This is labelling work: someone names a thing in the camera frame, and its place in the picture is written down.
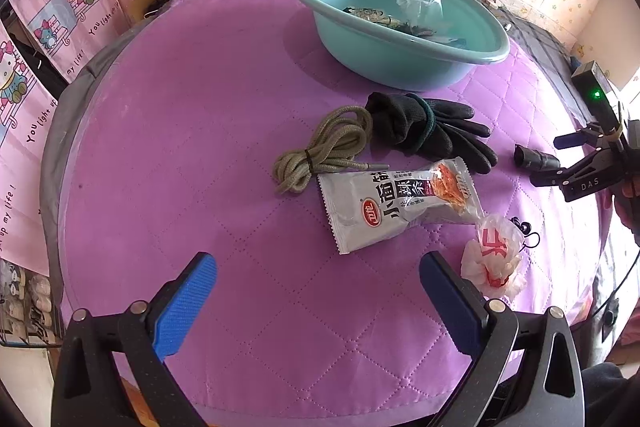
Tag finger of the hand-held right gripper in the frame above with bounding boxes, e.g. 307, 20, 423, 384
529, 152, 608, 188
554, 122, 608, 148

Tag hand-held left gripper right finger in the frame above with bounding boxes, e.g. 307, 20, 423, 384
419, 250, 586, 427

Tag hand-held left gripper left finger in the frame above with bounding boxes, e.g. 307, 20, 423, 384
51, 251, 218, 427

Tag black cloth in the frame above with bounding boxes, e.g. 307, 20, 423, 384
515, 145, 562, 172

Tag white red plastic bag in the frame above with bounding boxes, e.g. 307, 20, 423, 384
460, 214, 524, 299

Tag grey snack packet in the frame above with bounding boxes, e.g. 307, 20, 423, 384
317, 158, 485, 256

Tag black work gloves pair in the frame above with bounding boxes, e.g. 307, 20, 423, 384
365, 92, 498, 174

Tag blue face mask pack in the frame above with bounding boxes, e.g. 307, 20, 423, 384
420, 29, 469, 46

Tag teal plastic basin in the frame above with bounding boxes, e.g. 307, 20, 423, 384
291, 0, 511, 91

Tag olive shoelace bundle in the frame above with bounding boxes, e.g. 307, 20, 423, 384
272, 105, 389, 195

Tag clear plastic bag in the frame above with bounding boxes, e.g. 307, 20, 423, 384
396, 0, 444, 26

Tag gold snack packet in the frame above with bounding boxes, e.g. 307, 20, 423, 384
342, 4, 397, 26

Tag person's right hand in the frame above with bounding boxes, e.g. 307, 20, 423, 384
612, 179, 640, 249

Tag purple quilted table cover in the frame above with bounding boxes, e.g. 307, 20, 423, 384
57, 0, 617, 415

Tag cartoon printed sheet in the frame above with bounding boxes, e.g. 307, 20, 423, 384
0, 257, 66, 349

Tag person's dark clothing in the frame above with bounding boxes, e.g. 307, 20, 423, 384
580, 357, 640, 427

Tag grey table padding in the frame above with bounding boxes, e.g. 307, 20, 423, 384
39, 24, 137, 308

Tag black hair ties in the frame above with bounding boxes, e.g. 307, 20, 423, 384
509, 217, 542, 254

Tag black cable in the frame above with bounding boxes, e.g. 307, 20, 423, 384
590, 252, 640, 344

